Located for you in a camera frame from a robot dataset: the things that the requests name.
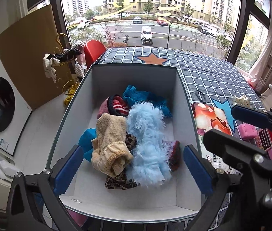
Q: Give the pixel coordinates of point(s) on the red chair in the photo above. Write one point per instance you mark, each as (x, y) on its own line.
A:
(93, 51)

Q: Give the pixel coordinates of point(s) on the white curtain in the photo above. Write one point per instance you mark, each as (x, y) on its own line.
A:
(266, 48)

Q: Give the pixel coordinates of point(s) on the street lamp post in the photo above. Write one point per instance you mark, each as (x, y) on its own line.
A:
(168, 35)

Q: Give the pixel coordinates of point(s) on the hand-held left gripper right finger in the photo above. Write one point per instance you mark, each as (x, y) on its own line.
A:
(197, 168)

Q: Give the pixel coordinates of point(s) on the cream polka dot cloth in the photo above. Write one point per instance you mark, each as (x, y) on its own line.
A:
(241, 101)

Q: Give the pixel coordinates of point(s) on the brown cardboard sheet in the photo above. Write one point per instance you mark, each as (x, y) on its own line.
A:
(30, 60)

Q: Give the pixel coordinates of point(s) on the leopard print cloth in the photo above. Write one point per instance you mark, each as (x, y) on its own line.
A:
(119, 182)

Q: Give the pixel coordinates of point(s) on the red carton box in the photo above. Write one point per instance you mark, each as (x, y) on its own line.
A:
(268, 137)

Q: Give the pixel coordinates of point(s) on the light blue fluffy cloth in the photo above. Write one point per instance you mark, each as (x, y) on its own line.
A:
(145, 149)

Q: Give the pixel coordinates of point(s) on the dark window frame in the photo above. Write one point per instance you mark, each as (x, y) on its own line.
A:
(56, 16)

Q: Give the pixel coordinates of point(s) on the dark parked car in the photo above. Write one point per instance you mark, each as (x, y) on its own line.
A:
(137, 20)

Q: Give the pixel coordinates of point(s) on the white parked car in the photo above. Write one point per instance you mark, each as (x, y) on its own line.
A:
(84, 24)

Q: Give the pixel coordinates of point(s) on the beige knitted cloth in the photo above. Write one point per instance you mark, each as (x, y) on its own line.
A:
(109, 139)

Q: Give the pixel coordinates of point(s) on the black hanging cloth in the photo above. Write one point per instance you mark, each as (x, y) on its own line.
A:
(66, 55)

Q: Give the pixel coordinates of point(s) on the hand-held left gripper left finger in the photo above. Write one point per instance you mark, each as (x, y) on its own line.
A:
(68, 168)

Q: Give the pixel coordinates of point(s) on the pink sponge with holes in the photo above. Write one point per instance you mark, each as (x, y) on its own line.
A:
(246, 131)

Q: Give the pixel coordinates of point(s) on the grey storage box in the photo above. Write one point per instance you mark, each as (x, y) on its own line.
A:
(131, 77)

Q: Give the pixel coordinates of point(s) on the white hanging cloth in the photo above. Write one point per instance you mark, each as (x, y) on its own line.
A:
(49, 67)

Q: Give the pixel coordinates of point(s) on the yellow metal rack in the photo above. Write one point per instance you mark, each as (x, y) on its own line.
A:
(67, 84)

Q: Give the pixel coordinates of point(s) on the white van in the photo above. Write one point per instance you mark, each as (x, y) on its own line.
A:
(208, 30)

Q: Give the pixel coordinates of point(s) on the white washing machine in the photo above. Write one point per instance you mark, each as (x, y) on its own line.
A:
(22, 105)

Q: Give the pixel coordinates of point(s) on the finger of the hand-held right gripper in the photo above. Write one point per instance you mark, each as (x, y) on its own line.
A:
(225, 144)
(249, 115)

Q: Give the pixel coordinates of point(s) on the red parked car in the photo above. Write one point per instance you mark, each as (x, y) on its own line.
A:
(162, 21)

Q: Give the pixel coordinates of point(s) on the printed tissue pack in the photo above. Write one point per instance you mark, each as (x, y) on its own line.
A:
(210, 118)

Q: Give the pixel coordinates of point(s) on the white detergent bottle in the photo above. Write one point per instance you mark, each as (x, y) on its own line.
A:
(8, 169)

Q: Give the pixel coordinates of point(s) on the parked bicycle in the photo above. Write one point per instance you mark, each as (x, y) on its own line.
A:
(125, 39)

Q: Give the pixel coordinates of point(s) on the small white car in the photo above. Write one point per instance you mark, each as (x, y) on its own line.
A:
(146, 35)

